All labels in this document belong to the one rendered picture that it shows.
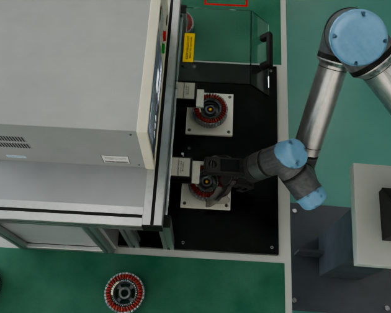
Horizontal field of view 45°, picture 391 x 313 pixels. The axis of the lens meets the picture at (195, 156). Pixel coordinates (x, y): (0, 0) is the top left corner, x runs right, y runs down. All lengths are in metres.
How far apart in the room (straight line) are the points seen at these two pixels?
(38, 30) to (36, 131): 0.23
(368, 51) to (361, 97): 1.51
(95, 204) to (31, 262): 0.45
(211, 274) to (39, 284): 0.50
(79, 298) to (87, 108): 0.65
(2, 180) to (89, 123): 0.32
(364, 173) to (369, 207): 0.11
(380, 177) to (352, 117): 0.98
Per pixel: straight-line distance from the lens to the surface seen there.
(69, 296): 1.45
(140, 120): 0.94
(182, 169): 1.32
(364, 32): 1.12
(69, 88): 1.00
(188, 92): 1.42
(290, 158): 1.18
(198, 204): 1.43
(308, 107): 1.31
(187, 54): 1.32
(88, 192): 1.12
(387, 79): 1.17
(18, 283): 1.50
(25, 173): 1.17
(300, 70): 2.61
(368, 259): 1.52
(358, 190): 1.57
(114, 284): 1.40
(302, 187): 1.23
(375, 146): 2.52
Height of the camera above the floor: 2.16
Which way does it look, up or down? 68 degrees down
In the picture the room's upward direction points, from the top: 1 degrees clockwise
